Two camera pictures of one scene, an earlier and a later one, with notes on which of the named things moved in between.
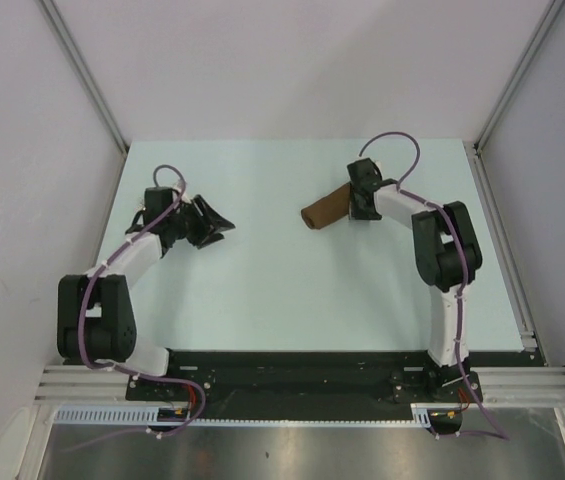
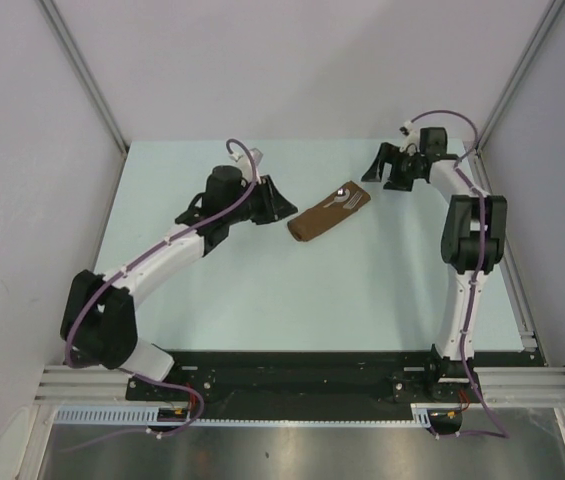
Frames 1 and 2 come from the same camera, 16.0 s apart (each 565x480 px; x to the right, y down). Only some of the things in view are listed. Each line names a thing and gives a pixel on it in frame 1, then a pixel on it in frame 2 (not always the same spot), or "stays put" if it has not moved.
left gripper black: [217, 223] to [274, 205]
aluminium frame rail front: [498, 387] stays put
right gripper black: [356, 214] to [374, 174]
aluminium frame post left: [84, 69] stays put
